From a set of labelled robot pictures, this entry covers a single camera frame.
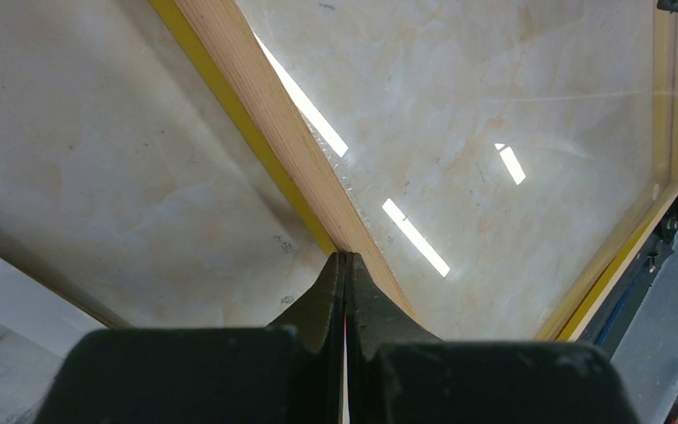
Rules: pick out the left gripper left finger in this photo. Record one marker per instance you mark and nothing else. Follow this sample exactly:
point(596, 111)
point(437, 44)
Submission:
point(289, 371)

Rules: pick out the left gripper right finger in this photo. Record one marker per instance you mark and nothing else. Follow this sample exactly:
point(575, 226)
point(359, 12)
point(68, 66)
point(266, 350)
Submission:
point(400, 372)

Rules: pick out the clear acrylic sheet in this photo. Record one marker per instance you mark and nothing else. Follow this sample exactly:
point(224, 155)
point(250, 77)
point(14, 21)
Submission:
point(497, 151)

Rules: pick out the yellow wooden picture frame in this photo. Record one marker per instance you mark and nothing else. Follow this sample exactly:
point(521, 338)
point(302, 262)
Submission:
point(259, 100)

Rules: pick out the building photo print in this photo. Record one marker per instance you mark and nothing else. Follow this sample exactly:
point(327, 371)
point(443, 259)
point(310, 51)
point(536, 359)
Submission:
point(37, 330)

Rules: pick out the brown cardboard backing board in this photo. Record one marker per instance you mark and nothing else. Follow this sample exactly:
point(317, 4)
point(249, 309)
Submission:
point(18, 255)

